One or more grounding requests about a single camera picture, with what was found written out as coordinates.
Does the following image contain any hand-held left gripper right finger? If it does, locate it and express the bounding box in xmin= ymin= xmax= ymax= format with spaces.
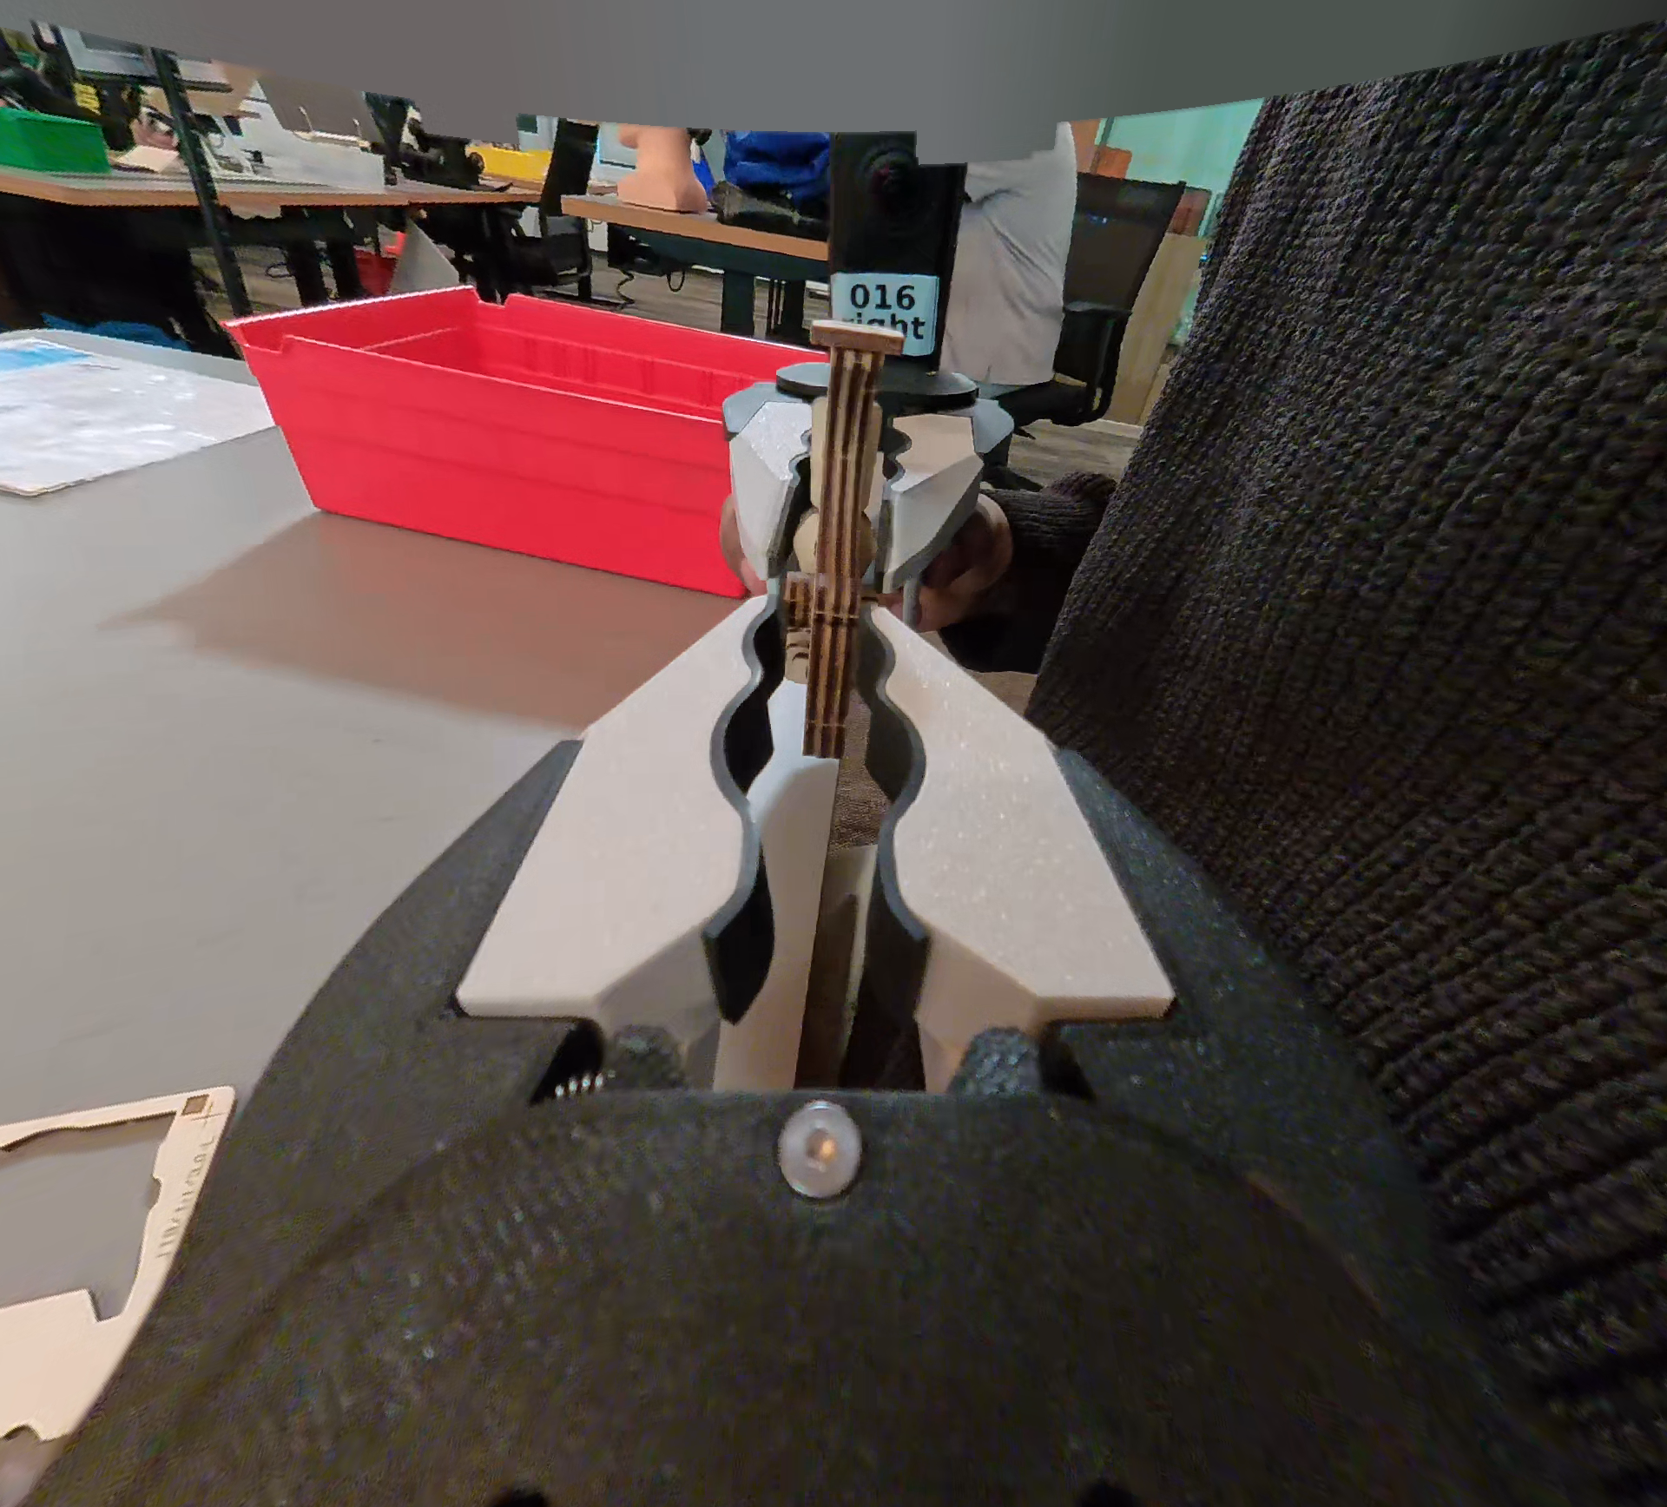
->
xmin=859 ymin=616 xmax=1179 ymax=1088

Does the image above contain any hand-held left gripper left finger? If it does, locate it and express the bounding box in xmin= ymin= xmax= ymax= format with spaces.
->
xmin=455 ymin=599 xmax=784 ymax=1090

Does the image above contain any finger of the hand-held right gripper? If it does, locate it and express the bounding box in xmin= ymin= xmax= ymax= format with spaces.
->
xmin=881 ymin=402 xmax=1016 ymax=599
xmin=723 ymin=383 xmax=821 ymax=599

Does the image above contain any wooden puzzle model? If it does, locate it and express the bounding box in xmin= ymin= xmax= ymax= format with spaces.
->
xmin=782 ymin=320 xmax=909 ymax=759

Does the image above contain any person's right forearm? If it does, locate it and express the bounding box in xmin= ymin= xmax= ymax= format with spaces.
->
xmin=978 ymin=473 xmax=1122 ymax=675

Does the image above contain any grey desk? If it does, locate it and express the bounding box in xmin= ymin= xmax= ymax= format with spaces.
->
xmin=0 ymin=328 xmax=784 ymax=1495

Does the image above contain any person's right hand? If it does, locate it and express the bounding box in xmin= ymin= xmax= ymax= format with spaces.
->
xmin=721 ymin=490 xmax=1016 ymax=634

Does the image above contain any black bag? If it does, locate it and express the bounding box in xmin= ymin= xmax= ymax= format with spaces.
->
xmin=716 ymin=182 xmax=835 ymax=238

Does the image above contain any blue cloth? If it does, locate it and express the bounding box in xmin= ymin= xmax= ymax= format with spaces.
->
xmin=723 ymin=130 xmax=835 ymax=212

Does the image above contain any wooden side table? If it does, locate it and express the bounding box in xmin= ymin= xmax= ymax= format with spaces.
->
xmin=564 ymin=193 xmax=835 ymax=337

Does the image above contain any black mesh office chair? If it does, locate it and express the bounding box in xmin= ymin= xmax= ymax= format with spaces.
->
xmin=1016 ymin=175 xmax=1191 ymax=427

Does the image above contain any mannequin head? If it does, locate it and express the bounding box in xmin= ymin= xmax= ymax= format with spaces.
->
xmin=620 ymin=124 xmax=716 ymax=210

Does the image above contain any red plastic bin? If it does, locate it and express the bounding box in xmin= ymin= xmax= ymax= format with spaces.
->
xmin=226 ymin=283 xmax=835 ymax=599

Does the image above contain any long wooden table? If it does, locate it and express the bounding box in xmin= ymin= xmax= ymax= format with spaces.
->
xmin=0 ymin=166 xmax=548 ymax=311

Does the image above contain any laminated paper sheet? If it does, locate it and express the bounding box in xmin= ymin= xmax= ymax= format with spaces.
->
xmin=0 ymin=333 xmax=280 ymax=496

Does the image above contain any punched wooden puzzle sheet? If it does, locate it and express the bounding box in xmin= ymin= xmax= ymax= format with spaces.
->
xmin=0 ymin=1087 xmax=236 ymax=1443

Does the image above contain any green plastic bin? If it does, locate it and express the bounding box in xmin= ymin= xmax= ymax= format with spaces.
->
xmin=0 ymin=107 xmax=116 ymax=175

